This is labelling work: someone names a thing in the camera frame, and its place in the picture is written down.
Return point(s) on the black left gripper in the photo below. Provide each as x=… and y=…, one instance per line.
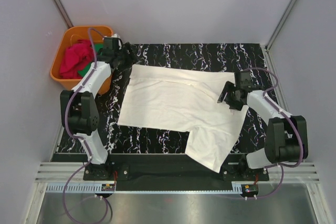
x=132, y=58

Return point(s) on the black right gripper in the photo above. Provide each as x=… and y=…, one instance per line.
x=237, y=106

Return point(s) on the white Coca-Cola t-shirt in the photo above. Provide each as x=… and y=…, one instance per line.
x=184, y=101

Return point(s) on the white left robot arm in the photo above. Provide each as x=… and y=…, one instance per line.
x=79, y=113

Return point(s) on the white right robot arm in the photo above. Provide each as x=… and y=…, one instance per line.
x=286, y=142

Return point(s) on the green t-shirt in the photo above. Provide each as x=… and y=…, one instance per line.
x=84, y=71

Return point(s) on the red t-shirt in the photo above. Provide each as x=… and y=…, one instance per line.
x=76, y=57

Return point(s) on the orange plastic basket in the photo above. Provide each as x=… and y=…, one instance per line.
x=71, y=36

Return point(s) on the black marbled table mat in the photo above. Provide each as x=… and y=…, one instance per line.
x=200, y=57

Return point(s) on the right electronics board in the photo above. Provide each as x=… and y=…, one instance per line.
x=250, y=190

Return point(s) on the electronics board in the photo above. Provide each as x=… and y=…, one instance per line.
x=108, y=187
x=250, y=190

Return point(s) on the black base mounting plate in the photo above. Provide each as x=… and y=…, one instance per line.
x=105, y=172

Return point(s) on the left electronics board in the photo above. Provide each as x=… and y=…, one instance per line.
x=108, y=187

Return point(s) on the aluminium frame rail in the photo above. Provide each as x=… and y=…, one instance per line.
x=305, y=173

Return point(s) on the white slotted cable duct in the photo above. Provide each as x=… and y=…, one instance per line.
x=123, y=188

